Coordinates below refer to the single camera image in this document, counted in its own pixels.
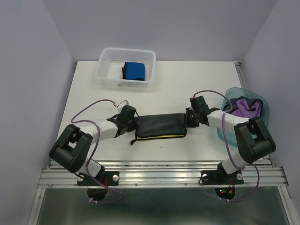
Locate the blue black towel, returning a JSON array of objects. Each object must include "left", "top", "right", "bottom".
[{"left": 122, "top": 62, "right": 146, "bottom": 81}]

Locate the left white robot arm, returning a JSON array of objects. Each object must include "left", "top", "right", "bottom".
[{"left": 49, "top": 104, "right": 137, "bottom": 185}]

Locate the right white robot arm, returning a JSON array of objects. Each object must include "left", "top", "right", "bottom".
[{"left": 185, "top": 96, "right": 276, "bottom": 184}]

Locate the translucent blue plastic bin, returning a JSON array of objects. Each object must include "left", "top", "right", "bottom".
[{"left": 217, "top": 87, "right": 270, "bottom": 148}]

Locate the purple towel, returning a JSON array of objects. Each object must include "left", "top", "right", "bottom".
[{"left": 222, "top": 96, "right": 264, "bottom": 119}]

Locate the white perforated plastic basket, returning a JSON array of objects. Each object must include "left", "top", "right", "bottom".
[{"left": 95, "top": 47, "right": 156, "bottom": 88}]

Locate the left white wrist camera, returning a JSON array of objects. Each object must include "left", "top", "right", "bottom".
[{"left": 116, "top": 100, "right": 128, "bottom": 113}]

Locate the aluminium mounting rail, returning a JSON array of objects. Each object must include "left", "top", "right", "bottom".
[{"left": 38, "top": 159, "right": 288, "bottom": 188}]

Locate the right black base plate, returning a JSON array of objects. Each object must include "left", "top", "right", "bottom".
[{"left": 199, "top": 170, "right": 244, "bottom": 200}]

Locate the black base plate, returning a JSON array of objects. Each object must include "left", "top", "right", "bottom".
[
  {"left": 77, "top": 171, "right": 120, "bottom": 202},
  {"left": 199, "top": 170, "right": 244, "bottom": 200}
]

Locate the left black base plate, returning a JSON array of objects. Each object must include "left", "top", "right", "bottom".
[{"left": 77, "top": 171, "right": 120, "bottom": 202}]

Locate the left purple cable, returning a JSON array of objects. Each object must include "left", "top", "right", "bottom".
[{"left": 70, "top": 99, "right": 125, "bottom": 204}]

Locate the purple cable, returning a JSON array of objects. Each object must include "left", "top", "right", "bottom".
[
  {"left": 191, "top": 90, "right": 260, "bottom": 202},
  {"left": 70, "top": 99, "right": 125, "bottom": 204}
]

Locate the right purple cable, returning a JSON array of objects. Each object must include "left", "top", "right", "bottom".
[{"left": 191, "top": 90, "right": 260, "bottom": 202}]

